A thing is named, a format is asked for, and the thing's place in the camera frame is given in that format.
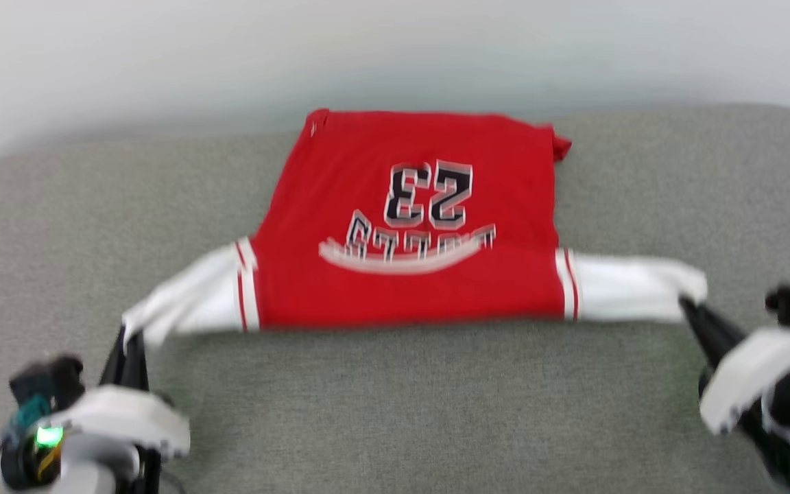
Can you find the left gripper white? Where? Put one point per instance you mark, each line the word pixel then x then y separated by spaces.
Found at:
pixel 121 418

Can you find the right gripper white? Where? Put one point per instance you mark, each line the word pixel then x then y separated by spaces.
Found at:
pixel 751 370

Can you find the red number 23 jersey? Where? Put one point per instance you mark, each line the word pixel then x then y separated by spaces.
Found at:
pixel 409 226

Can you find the grey fabric sofa cushion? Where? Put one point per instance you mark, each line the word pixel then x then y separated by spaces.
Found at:
pixel 395 412

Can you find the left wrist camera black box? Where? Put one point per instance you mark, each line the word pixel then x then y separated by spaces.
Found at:
pixel 45 381

